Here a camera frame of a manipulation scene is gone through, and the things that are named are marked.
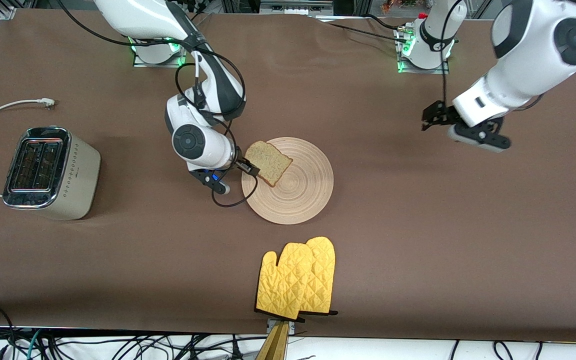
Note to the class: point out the brown table cover sheet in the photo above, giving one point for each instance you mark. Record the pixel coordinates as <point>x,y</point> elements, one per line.
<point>368,200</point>

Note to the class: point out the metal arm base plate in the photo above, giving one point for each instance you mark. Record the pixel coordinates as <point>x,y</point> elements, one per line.
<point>438,71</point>
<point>143,64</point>

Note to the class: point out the slice of brown bread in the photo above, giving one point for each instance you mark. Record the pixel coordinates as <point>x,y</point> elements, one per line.
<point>270,162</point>

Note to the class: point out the wooden stand with bracket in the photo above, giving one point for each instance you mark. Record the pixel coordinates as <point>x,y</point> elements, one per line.
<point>275,345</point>

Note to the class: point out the yellow quilted oven mitt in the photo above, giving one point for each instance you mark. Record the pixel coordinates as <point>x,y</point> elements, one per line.
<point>324,270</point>
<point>283,285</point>

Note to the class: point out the round wooden plate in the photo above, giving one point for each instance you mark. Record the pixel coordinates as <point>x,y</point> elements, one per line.
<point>303,190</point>

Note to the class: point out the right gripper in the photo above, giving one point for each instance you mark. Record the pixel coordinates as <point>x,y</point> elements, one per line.
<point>243,165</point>

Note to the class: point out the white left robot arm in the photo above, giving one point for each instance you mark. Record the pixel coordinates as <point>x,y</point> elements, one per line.
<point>533,40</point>

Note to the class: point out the aluminium frame profile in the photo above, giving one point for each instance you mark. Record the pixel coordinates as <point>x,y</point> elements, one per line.
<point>7,12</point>

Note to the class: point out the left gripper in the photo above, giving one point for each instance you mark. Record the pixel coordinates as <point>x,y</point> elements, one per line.
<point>440,115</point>

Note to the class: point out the grey metal box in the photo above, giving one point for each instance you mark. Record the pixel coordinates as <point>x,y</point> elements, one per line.
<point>295,7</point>

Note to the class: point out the cream and chrome toaster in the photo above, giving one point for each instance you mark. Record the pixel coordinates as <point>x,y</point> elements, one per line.
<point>80,175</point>

